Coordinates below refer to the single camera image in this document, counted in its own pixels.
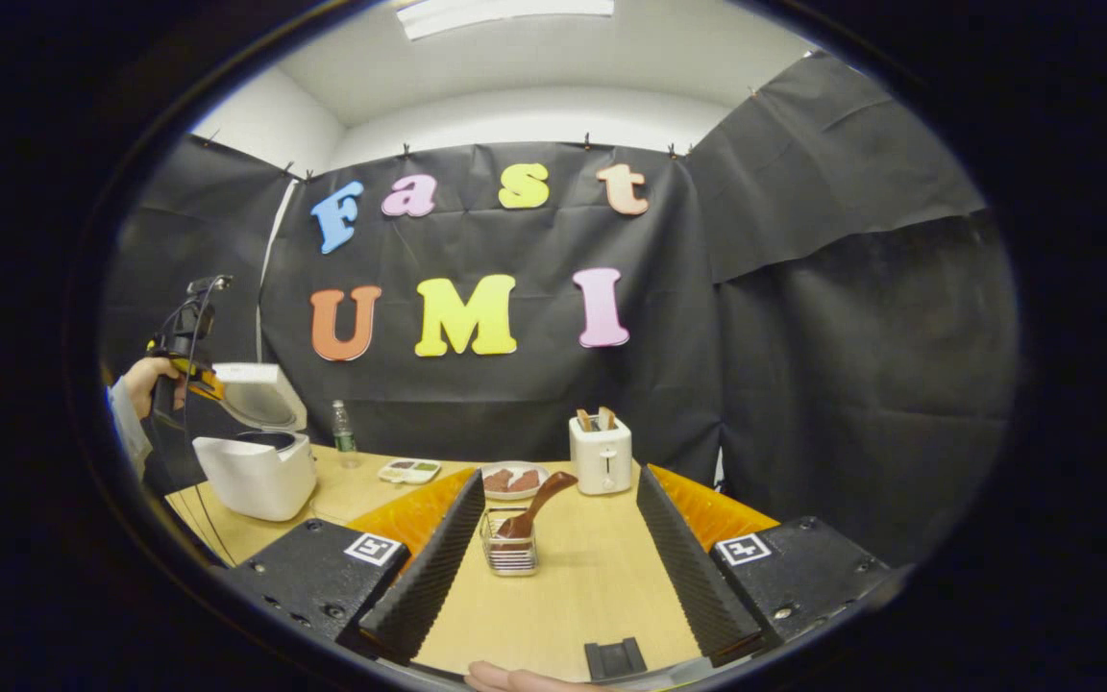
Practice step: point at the toast slice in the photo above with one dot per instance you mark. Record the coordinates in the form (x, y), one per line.
(585, 421)
(606, 418)

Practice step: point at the clear plastic water bottle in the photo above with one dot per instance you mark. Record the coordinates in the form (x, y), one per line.
(344, 440)

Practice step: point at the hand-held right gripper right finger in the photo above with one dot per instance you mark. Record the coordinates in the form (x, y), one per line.
(688, 577)

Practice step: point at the black backdrop cloth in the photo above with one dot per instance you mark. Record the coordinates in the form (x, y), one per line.
(803, 384)

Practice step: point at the white round plate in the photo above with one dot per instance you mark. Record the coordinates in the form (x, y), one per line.
(515, 495)

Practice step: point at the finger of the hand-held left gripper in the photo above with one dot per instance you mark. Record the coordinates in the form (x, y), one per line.
(208, 384)

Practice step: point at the brown wooden spoon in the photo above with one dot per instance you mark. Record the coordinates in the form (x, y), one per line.
(536, 502)

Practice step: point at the white toaster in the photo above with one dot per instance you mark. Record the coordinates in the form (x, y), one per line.
(602, 461)

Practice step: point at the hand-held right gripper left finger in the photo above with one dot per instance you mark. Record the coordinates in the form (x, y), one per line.
(436, 569)

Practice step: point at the white divided side dish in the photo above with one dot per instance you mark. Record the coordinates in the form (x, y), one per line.
(409, 471)

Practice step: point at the large ceiling light panel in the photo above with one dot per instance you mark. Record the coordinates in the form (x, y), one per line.
(505, 14)

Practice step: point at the brown meat patty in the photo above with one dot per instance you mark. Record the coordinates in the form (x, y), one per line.
(498, 481)
(527, 481)

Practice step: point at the white rice cooker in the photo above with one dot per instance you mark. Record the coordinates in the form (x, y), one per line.
(256, 481)

